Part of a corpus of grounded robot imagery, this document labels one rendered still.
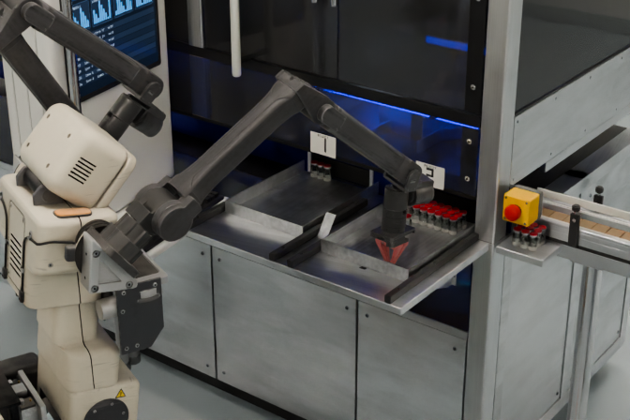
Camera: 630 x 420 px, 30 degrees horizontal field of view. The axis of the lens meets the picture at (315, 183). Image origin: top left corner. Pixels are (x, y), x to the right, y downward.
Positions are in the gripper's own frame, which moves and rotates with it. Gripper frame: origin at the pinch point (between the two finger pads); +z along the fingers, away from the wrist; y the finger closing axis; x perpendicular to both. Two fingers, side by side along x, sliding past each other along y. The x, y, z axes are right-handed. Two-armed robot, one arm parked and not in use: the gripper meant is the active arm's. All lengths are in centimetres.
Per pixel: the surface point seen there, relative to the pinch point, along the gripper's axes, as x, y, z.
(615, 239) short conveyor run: -39, 39, -8
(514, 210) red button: -19.0, 23.5, -13.4
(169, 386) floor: 103, 35, 86
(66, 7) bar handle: 79, -31, -52
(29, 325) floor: 171, 32, 87
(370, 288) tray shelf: -0.5, -8.0, 3.4
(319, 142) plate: 42, 26, -15
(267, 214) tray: 39.3, 1.7, -1.4
